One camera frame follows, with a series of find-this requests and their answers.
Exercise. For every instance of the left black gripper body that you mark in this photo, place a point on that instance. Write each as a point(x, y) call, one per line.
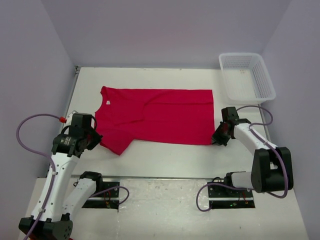
point(93, 138)

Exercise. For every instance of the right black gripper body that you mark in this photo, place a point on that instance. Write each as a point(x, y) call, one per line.
point(220, 136)

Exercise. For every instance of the red t shirt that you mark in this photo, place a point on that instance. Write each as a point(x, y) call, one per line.
point(172, 116)

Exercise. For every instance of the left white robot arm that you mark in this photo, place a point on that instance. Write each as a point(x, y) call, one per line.
point(52, 217)

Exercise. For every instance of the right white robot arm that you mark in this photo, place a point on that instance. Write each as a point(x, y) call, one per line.
point(271, 171)

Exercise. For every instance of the white plastic basket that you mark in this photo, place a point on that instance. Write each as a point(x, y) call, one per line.
point(246, 78)

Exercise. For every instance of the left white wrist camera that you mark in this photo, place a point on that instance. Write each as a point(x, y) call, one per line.
point(67, 120)

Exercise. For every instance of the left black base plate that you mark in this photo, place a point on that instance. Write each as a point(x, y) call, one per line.
point(106, 200)

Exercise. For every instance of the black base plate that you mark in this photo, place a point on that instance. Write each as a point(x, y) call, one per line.
point(225, 198)
point(106, 200)

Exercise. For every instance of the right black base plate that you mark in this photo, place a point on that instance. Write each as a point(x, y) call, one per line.
point(225, 198)

